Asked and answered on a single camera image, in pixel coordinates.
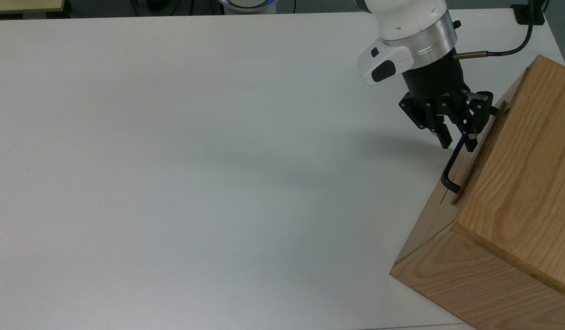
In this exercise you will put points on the yellow wooden side table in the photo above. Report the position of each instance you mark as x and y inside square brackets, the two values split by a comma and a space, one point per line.
[25, 4]

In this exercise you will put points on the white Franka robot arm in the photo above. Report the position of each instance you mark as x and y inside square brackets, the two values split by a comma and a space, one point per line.
[406, 23]

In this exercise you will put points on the wooden drawer front panel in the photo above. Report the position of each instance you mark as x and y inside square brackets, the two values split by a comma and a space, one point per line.
[486, 142]

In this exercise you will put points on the light oak wooden cabinet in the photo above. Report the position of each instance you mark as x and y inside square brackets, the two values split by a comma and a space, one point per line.
[516, 220]

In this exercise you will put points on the black table clamp mount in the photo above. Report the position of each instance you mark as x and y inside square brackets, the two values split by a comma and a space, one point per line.
[521, 13]

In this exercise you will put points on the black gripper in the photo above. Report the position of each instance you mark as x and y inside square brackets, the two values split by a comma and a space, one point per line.
[434, 78]

